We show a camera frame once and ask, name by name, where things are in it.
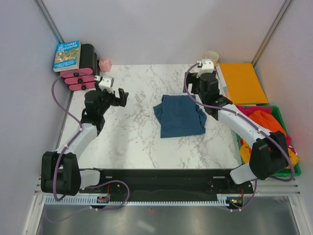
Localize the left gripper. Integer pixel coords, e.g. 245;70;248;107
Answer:
95;83;129;116

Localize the blue t shirt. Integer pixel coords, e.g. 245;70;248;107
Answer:
153;95;207;139

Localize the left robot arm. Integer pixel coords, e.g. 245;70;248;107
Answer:
41;88;129;202

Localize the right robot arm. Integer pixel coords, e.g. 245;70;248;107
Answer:
183;71;294;193

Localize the yellow mug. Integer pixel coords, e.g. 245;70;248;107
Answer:
204;51;219;66

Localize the white board under folder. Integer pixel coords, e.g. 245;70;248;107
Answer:
216;63;231;101

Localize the small pink box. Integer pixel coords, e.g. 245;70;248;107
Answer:
98;59;112;72

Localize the black pink organizer rack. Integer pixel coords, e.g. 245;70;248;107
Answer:
60;44;100;91

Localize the orange folder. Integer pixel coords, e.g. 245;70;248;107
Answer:
219;63;268;105

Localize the magenta t shirt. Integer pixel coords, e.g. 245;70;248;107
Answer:
237;105;291;146

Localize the blue treehouse book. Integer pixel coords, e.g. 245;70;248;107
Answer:
53;40;81;72

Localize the orange t shirt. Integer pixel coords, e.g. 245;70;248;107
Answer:
248;110;287;137

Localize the yellow t shirt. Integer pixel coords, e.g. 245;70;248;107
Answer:
239;138;299;166

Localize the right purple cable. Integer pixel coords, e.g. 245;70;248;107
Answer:
183;62;295;212

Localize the purple cable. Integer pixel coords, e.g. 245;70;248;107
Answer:
183;62;295;212
44;72;130;223

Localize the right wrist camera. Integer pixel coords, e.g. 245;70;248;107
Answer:
197;59;215;78

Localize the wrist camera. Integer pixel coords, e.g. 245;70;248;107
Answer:
94;75;114;94
197;59;215;78

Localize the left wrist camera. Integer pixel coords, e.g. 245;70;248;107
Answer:
94;75;114;94

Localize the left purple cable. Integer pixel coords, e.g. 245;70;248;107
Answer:
44;72;130;223

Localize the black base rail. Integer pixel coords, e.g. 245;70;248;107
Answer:
81;169;253;201

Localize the white slotted cable duct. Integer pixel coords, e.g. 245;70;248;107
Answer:
44;194;240;206

